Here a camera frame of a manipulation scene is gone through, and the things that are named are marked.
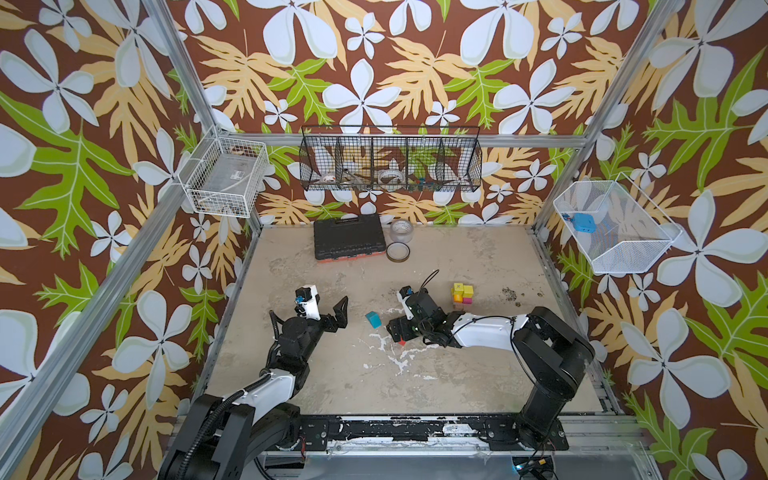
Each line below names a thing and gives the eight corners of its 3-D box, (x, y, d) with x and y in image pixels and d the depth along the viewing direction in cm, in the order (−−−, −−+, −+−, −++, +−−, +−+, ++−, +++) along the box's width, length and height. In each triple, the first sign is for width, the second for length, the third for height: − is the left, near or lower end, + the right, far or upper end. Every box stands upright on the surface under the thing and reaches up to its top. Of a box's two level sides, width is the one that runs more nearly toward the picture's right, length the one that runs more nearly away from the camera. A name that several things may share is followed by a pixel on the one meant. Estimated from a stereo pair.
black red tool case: (317, 266, 110) (315, 257, 106) (314, 229, 121) (312, 220, 117) (387, 255, 113) (387, 247, 109) (378, 221, 125) (378, 212, 121)
